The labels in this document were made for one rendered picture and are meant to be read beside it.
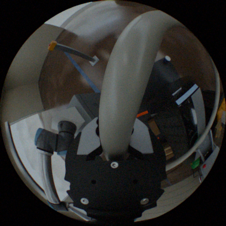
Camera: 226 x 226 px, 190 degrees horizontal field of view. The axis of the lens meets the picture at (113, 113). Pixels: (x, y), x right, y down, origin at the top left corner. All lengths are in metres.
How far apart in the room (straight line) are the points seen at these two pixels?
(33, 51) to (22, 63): 1.03
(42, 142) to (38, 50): 6.04
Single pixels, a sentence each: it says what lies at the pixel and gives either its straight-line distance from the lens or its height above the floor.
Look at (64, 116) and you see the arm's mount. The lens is 0.62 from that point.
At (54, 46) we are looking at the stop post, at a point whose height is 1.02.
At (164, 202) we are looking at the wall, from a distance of 5.62.
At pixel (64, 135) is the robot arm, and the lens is 0.60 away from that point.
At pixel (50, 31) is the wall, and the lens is 6.08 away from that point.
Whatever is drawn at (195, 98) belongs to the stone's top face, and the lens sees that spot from 0.71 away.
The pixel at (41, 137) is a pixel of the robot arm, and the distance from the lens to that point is 0.56.
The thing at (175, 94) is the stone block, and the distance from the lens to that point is 0.64.
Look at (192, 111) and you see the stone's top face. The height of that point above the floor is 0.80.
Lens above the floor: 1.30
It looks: 64 degrees down
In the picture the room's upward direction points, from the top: 127 degrees counter-clockwise
